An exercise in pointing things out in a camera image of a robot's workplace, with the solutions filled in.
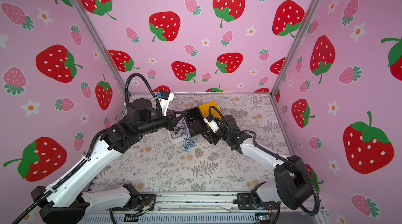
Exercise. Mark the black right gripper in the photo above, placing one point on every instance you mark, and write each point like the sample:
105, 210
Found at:
210, 136

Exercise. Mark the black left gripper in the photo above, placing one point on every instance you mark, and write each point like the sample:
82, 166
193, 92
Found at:
170, 121

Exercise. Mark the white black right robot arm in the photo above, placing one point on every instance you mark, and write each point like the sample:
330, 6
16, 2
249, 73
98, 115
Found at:
293, 186

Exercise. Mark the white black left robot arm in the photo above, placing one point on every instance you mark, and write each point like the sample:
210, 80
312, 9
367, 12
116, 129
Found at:
65, 202

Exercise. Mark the black plastic bin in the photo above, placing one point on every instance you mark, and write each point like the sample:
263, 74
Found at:
195, 122

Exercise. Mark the yellow plastic bin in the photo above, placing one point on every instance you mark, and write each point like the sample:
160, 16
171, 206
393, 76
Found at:
205, 109

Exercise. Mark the white plastic bin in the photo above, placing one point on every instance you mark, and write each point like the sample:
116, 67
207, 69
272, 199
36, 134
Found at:
180, 133

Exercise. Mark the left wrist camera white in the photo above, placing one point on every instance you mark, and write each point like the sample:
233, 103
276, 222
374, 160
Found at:
164, 99

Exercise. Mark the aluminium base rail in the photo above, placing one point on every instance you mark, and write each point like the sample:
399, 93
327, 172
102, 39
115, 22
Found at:
207, 208

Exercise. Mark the aluminium corner post left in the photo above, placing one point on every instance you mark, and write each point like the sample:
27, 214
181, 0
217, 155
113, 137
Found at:
95, 37

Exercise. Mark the aluminium corner post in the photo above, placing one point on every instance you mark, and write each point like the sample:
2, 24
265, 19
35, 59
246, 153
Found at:
95, 37
309, 15

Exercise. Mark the aluminium corner post right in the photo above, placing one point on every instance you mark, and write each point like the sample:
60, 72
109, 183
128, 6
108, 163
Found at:
309, 15

